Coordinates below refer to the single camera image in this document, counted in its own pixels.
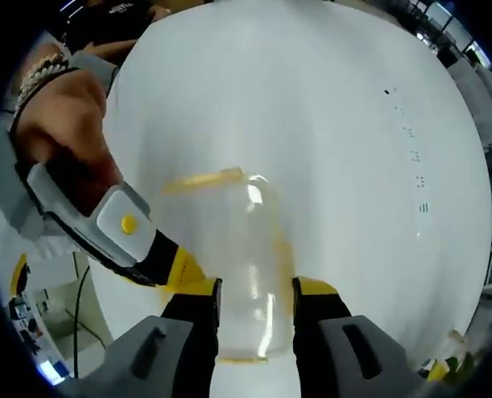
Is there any black power cable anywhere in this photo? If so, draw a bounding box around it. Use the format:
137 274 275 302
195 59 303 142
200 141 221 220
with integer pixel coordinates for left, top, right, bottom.
71 264 108 376

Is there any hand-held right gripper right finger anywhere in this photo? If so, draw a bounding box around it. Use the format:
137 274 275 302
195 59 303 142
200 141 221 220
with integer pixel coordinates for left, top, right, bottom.
290 276 427 398

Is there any clear plastic buckle box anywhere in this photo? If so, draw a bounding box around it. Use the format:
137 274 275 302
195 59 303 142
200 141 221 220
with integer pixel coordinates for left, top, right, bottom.
157 165 297 366

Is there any person's black shirt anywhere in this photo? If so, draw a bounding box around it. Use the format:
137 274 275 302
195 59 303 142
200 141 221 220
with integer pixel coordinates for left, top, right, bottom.
62 0 170 57

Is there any beaded bracelet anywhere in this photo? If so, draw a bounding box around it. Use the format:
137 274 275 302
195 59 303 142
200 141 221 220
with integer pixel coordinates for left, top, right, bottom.
16 50 71 109

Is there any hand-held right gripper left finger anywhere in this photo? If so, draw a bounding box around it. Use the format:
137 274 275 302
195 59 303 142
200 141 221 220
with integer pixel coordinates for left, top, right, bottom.
69 276 224 398

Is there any person's left hand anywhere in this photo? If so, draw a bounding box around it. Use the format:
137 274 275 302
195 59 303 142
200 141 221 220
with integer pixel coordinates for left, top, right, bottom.
11 75 125 217

